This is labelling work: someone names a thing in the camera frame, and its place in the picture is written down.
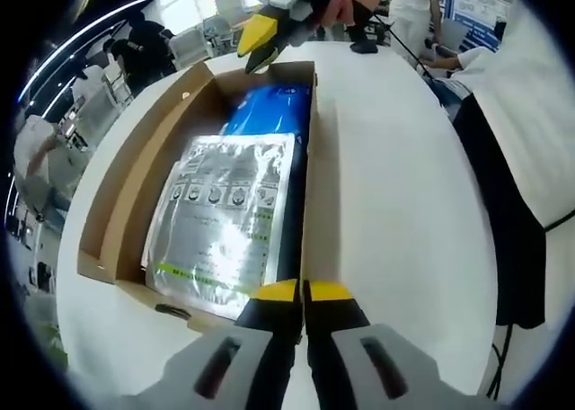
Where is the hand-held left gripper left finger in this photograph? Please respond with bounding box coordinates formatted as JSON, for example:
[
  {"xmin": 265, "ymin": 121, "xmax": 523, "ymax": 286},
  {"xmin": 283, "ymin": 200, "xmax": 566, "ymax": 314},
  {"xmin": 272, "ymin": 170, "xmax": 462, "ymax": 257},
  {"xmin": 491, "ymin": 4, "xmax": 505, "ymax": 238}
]
[{"xmin": 134, "ymin": 278, "xmax": 303, "ymax": 410}]

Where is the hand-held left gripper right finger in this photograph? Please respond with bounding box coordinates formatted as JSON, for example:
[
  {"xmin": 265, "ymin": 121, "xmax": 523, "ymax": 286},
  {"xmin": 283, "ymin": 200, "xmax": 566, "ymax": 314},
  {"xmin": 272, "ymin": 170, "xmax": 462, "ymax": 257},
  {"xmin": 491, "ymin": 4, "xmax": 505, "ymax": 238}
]
[{"xmin": 304, "ymin": 279, "xmax": 500, "ymax": 410}]

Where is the blue wall poster board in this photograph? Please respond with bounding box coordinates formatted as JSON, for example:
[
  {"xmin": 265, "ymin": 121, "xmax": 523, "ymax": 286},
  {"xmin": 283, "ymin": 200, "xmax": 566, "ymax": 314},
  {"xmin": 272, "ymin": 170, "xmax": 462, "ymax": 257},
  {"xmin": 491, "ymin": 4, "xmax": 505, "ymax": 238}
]
[{"xmin": 444, "ymin": 0, "xmax": 516, "ymax": 54}]

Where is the blue soft tissue pack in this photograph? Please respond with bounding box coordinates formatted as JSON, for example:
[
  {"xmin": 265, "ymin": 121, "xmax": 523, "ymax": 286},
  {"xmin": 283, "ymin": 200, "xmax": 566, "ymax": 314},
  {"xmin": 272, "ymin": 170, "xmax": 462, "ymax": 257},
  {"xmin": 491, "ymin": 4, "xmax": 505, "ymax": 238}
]
[{"xmin": 226, "ymin": 82, "xmax": 314, "ymax": 286}]

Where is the person's right hand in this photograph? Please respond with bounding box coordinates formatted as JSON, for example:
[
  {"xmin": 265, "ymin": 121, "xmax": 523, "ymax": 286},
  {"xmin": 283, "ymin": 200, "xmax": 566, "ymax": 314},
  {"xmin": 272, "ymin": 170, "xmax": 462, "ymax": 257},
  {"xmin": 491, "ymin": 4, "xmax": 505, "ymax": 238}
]
[{"xmin": 314, "ymin": 0, "xmax": 392, "ymax": 27}]

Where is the black hanging cable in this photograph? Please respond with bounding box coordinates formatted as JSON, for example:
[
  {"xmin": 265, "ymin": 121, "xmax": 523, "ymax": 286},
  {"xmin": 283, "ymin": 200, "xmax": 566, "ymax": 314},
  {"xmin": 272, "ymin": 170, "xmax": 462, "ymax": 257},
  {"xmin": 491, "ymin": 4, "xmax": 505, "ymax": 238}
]
[{"xmin": 488, "ymin": 323, "xmax": 514, "ymax": 400}]

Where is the curved ceiling light strip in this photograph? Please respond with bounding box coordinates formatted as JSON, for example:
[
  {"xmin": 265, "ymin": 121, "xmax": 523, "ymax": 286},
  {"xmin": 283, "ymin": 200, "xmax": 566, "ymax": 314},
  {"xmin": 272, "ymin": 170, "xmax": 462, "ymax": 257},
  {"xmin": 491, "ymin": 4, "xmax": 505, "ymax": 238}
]
[{"xmin": 17, "ymin": 0, "xmax": 159, "ymax": 101}]

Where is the silver foil packet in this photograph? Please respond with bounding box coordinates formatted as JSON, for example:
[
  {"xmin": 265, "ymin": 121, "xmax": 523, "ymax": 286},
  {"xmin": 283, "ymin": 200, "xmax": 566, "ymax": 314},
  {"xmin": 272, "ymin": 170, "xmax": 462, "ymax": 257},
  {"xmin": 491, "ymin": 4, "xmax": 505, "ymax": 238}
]
[{"xmin": 139, "ymin": 132, "xmax": 296, "ymax": 321}]

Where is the brown cardboard shoe box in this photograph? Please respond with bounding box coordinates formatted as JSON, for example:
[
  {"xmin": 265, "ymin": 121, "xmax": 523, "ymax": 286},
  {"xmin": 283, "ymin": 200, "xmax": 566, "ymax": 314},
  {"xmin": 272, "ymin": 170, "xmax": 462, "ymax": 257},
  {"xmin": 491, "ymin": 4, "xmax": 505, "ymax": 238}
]
[{"xmin": 76, "ymin": 60, "xmax": 321, "ymax": 342}]

